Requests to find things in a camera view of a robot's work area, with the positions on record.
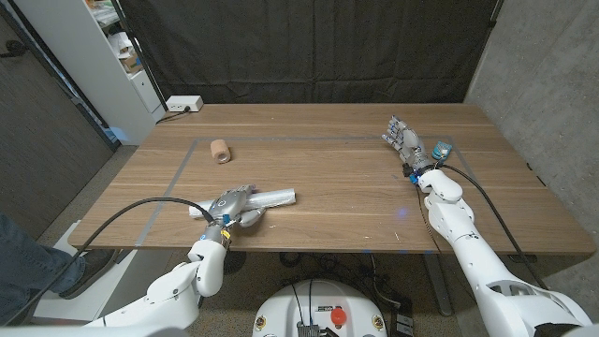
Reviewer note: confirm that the black round floor fan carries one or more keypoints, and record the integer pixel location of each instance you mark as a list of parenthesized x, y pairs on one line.
[(236, 262)]

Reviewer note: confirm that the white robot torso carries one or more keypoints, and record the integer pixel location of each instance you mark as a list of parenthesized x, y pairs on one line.
[(93, 331)]

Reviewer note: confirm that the wooden table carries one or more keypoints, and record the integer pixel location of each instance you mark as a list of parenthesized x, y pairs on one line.
[(178, 173)]

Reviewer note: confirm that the grey table leg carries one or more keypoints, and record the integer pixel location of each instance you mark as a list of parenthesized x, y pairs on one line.
[(439, 285)]

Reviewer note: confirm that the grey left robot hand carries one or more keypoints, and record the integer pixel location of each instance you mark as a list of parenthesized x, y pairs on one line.
[(229, 206)]

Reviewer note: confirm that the small cardboard box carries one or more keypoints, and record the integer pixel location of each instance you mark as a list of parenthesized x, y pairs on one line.
[(131, 62)]

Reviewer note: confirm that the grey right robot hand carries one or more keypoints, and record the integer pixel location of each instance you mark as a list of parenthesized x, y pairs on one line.
[(407, 145)]

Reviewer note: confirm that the person's dark shoe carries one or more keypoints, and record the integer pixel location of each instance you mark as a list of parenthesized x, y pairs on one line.
[(89, 271)]

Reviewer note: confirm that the person's leg in jeans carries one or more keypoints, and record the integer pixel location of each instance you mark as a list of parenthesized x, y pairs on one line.
[(28, 267)]

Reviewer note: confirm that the teal right wrist camera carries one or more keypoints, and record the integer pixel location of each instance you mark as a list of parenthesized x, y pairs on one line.
[(442, 150)]

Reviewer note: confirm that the white power strip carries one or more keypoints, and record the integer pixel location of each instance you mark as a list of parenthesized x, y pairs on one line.
[(184, 103)]

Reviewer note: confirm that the red emergency stop button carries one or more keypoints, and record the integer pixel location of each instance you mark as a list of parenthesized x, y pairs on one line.
[(338, 316)]

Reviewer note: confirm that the black backdrop stand pole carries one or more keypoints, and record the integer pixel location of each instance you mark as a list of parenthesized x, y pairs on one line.
[(140, 56)]

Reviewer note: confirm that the tan tape roll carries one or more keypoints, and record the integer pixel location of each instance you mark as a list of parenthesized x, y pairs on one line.
[(220, 151)]

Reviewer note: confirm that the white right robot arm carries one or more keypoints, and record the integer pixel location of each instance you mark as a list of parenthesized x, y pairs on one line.
[(477, 262)]

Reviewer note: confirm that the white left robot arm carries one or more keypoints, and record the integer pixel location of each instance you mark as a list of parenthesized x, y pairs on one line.
[(178, 290)]

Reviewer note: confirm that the white shelf cabinet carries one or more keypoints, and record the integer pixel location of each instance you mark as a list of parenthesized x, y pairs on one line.
[(93, 70)]

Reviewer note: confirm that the black floor power strip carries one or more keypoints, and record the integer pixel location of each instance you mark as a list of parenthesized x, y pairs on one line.
[(402, 320)]

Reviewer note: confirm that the black fabric backdrop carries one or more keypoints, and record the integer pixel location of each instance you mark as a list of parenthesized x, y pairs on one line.
[(309, 51)]

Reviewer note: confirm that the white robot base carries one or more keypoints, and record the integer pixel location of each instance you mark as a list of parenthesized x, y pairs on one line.
[(318, 299)]

